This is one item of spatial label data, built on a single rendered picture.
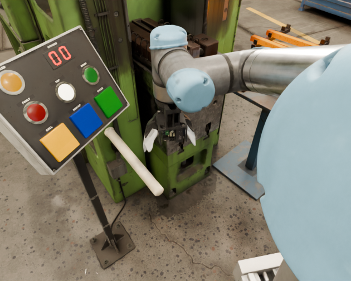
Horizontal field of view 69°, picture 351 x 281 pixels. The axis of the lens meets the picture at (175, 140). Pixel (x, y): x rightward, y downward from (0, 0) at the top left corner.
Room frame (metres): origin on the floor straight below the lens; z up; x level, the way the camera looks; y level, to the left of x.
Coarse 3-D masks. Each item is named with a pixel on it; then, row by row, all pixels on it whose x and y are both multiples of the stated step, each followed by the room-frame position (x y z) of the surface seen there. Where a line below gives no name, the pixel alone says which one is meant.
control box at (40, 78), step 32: (64, 32) 0.71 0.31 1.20; (0, 64) 0.53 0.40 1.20; (32, 64) 0.58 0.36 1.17; (64, 64) 0.64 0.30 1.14; (96, 64) 0.71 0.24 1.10; (0, 96) 0.48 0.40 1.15; (32, 96) 0.52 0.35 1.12; (0, 128) 0.46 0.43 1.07; (32, 128) 0.46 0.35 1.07; (32, 160) 0.43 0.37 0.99; (64, 160) 0.44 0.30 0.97
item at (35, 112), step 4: (32, 104) 0.50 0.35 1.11; (36, 104) 0.51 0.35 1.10; (28, 108) 0.49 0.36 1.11; (32, 108) 0.50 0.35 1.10; (36, 108) 0.50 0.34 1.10; (40, 108) 0.51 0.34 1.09; (28, 112) 0.48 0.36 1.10; (32, 112) 0.49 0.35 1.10; (36, 112) 0.49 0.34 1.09; (40, 112) 0.50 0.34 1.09; (44, 112) 0.51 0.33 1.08; (28, 116) 0.48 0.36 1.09; (32, 116) 0.48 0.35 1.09; (36, 116) 0.49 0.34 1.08; (40, 116) 0.49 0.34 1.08; (44, 116) 0.50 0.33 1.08; (36, 120) 0.48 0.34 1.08; (40, 120) 0.48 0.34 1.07
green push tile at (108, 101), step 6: (108, 90) 0.67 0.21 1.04; (96, 96) 0.63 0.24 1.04; (102, 96) 0.64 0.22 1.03; (108, 96) 0.65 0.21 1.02; (114, 96) 0.67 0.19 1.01; (96, 102) 0.62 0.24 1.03; (102, 102) 0.63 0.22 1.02; (108, 102) 0.64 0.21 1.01; (114, 102) 0.66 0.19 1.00; (120, 102) 0.67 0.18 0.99; (102, 108) 0.61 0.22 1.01; (108, 108) 0.63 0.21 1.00; (114, 108) 0.64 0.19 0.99; (108, 114) 0.61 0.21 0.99
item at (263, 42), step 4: (252, 36) 1.21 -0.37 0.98; (256, 36) 1.21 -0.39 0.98; (252, 40) 1.20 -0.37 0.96; (260, 40) 1.17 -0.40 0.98; (264, 40) 1.17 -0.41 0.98; (268, 40) 1.17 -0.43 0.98; (260, 44) 1.17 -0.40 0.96; (264, 44) 1.15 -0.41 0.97; (268, 44) 1.14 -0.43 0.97; (272, 44) 1.12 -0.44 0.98; (276, 44) 1.12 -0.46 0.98; (272, 48) 1.12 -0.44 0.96
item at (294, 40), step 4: (268, 32) 1.27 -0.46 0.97; (272, 32) 1.26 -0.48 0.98; (276, 32) 1.25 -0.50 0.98; (280, 32) 1.25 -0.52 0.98; (272, 36) 1.25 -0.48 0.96; (276, 36) 1.24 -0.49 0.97; (280, 36) 1.22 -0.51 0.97; (284, 36) 1.21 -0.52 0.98; (288, 36) 1.21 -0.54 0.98; (292, 36) 1.21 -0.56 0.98; (284, 40) 1.21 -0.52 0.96; (288, 40) 1.19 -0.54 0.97; (292, 40) 1.18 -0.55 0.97; (296, 40) 1.17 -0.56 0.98; (300, 40) 1.17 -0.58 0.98; (304, 40) 1.17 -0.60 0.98; (292, 44) 1.17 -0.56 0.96; (296, 44) 1.16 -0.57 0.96; (300, 44) 1.15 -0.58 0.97; (304, 44) 1.13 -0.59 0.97; (308, 44) 1.12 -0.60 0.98; (312, 44) 1.12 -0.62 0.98
